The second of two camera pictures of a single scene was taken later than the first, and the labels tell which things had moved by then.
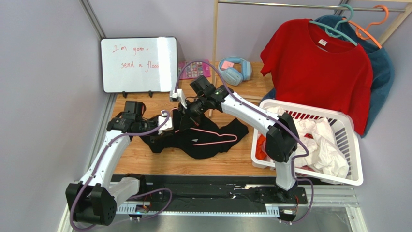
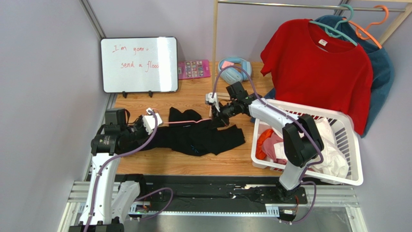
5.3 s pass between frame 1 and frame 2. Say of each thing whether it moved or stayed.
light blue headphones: stayed
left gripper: moved
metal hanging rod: stayed
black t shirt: stayed
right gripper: moved
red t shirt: stayed
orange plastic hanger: stayed
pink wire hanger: moved
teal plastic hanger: stayed
